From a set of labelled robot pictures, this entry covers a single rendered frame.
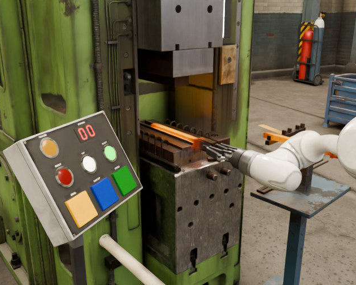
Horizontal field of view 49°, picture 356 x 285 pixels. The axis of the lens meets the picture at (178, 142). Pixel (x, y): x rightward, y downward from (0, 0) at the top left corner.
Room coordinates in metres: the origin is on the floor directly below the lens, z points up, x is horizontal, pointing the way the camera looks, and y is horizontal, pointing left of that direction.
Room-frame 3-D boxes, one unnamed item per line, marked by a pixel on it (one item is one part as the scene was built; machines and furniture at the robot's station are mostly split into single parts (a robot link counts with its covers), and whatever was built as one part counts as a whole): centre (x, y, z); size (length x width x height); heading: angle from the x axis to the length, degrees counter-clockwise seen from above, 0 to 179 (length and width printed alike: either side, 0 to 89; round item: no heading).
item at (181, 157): (1.64, 0.07, 0.96); 0.42 x 0.20 x 0.09; 39
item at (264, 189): (1.82, -0.60, 0.71); 0.60 x 0.04 x 0.01; 132
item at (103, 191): (1.00, 0.21, 1.01); 0.07 x 0.05 x 0.07; 154
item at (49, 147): (0.95, 0.33, 1.16); 0.05 x 0.03 x 0.04; 129
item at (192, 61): (1.64, 0.07, 1.32); 0.42 x 0.20 x 0.10; 39
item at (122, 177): (1.09, 0.17, 1.01); 0.07 x 0.05 x 0.07; 154
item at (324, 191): (1.66, -0.58, 0.70); 0.40 x 0.30 x 0.02; 134
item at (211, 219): (1.68, 0.04, 0.69); 0.56 x 0.38 x 0.45; 39
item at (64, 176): (0.93, 0.30, 1.09); 0.05 x 0.03 x 0.04; 129
